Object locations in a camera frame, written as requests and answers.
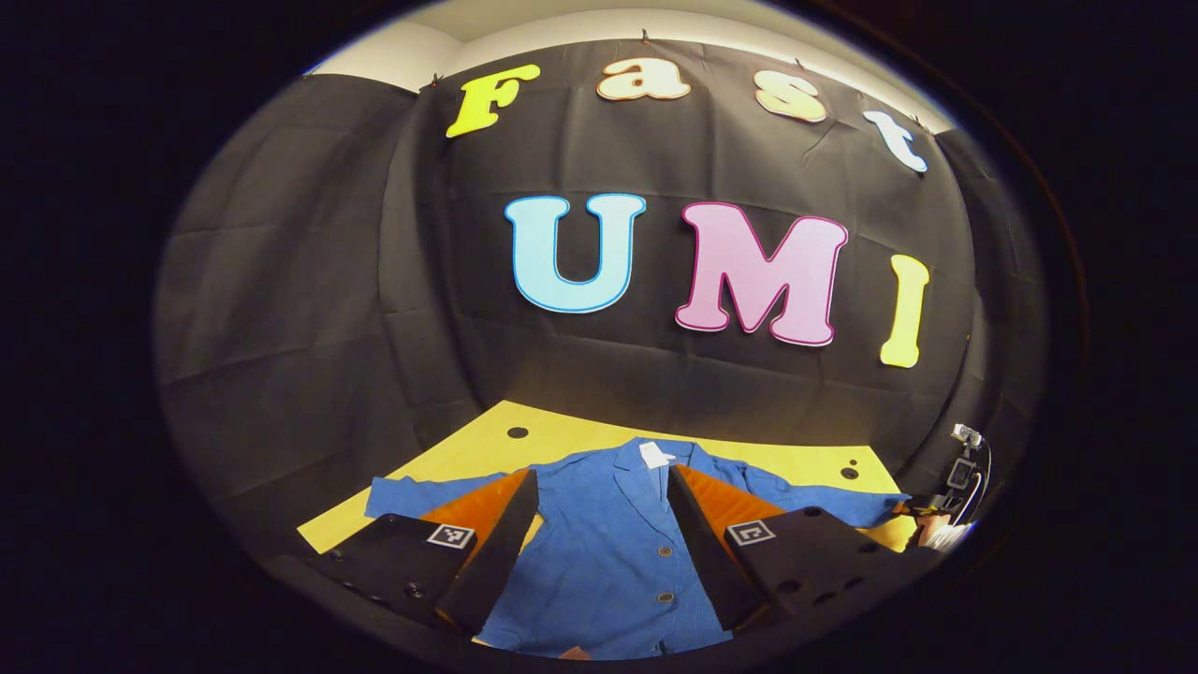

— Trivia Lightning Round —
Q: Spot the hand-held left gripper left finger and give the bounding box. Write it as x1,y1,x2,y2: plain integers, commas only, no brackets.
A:
323,468,541,636

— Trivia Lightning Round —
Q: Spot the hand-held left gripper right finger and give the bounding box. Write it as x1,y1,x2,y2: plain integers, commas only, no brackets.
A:
666,463,937,633

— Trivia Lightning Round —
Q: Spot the blue button jacket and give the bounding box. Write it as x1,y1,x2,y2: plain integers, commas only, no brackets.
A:
365,437,911,661

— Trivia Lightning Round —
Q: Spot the black backdrop cloth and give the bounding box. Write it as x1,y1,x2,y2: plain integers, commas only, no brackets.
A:
154,37,1045,553

